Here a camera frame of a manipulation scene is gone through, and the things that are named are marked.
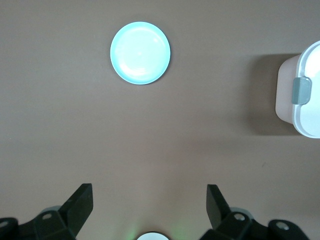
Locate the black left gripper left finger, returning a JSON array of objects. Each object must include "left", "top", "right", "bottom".
[{"left": 0, "top": 183, "right": 94, "bottom": 240}]

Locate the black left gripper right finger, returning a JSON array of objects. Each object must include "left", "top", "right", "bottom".
[{"left": 201, "top": 184, "right": 307, "bottom": 240}]

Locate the brown table mat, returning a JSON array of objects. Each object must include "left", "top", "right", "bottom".
[{"left": 0, "top": 0, "right": 320, "bottom": 240}]

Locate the white lidded storage box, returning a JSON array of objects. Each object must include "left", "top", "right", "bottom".
[{"left": 274, "top": 39, "right": 320, "bottom": 139}]

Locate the grey box latch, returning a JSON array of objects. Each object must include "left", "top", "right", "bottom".
[{"left": 291, "top": 76, "right": 313, "bottom": 105}]

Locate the light blue round plate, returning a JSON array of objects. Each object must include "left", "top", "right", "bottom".
[{"left": 109, "top": 21, "right": 172, "bottom": 86}]

